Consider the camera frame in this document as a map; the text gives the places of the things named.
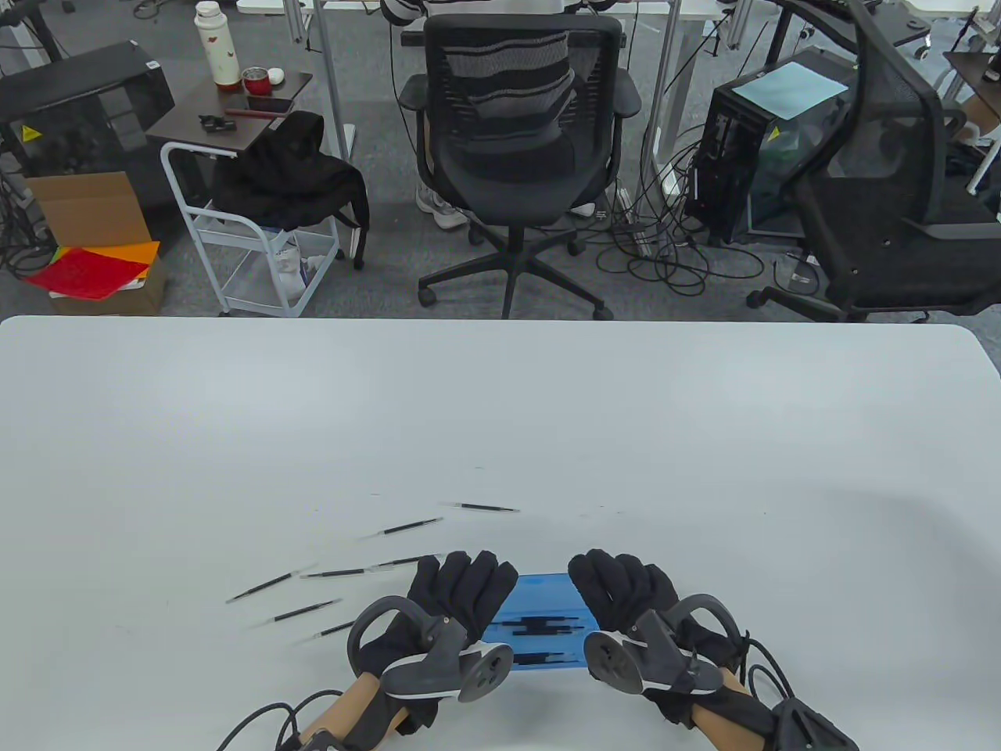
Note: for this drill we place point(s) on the person's left hand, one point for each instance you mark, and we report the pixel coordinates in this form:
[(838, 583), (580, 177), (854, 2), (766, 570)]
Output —
[(461, 594)]

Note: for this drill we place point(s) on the person's right hand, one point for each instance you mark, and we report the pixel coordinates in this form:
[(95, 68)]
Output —
[(626, 587)]

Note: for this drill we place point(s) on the blue translucent stationery box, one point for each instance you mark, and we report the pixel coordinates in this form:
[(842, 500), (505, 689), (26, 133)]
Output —
[(539, 594)]

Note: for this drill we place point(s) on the bundle of black pen refills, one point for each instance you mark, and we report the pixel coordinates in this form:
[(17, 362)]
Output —
[(539, 626)]

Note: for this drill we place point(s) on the person's right forearm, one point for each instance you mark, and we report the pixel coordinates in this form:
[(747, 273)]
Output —
[(713, 731)]

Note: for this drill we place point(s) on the person's left forearm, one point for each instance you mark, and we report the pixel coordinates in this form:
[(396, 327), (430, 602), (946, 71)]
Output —
[(344, 704)]

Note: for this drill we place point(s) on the red pen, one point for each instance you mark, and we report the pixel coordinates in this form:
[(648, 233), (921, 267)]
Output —
[(254, 113)]

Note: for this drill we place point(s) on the brown cardboard box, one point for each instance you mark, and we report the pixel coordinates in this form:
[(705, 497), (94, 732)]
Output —
[(86, 207)]

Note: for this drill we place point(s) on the black grey tracking controller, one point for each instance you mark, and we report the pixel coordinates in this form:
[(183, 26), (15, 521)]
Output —
[(426, 677), (614, 661)]

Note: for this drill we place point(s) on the white plastic bag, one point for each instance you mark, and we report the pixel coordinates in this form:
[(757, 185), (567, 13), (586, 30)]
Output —
[(293, 266)]

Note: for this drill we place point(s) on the white power strip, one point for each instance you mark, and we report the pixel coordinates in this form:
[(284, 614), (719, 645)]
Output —
[(626, 205)]

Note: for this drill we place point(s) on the black mesh office chair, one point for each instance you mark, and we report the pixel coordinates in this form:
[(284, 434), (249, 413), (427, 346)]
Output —
[(516, 180)]

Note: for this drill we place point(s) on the white rolling cart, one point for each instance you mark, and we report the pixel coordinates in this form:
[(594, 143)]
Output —
[(227, 231)]

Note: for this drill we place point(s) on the black computer tower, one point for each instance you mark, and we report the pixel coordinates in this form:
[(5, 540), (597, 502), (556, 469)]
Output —
[(723, 156)]

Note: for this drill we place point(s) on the black office chair with headrest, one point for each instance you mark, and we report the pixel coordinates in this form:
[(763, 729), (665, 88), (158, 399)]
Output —
[(923, 258)]

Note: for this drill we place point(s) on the black jacket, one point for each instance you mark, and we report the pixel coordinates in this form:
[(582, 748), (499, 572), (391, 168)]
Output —
[(289, 172)]

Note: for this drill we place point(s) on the orange paper sheet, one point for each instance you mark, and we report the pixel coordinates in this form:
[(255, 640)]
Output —
[(145, 250)]

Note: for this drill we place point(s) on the red paper sheet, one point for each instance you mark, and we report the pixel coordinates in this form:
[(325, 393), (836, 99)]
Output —
[(86, 274)]

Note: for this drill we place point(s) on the dark smartphone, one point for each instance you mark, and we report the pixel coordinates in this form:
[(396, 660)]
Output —
[(270, 103)]

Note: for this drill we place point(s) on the black clip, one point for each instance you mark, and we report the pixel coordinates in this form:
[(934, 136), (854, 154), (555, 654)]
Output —
[(215, 123)]

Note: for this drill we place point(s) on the dark wooden side table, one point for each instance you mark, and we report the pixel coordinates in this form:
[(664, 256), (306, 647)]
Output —
[(181, 123)]

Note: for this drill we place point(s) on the red mug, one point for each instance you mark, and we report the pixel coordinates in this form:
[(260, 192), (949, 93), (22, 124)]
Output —
[(256, 84)]

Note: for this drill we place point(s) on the white office desk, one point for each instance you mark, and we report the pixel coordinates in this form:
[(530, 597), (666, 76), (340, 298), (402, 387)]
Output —
[(696, 8)]

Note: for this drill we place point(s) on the white thermos bottle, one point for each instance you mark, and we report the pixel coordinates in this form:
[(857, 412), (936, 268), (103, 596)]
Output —
[(217, 47)]

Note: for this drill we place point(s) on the black desk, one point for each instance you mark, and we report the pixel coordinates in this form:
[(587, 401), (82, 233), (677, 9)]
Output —
[(899, 31)]

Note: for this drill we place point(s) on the brown desk with white leg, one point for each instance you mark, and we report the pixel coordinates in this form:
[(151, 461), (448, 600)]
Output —
[(977, 74)]

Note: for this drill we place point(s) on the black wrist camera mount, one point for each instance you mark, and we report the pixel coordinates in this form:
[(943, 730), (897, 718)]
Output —
[(805, 727), (313, 739)]

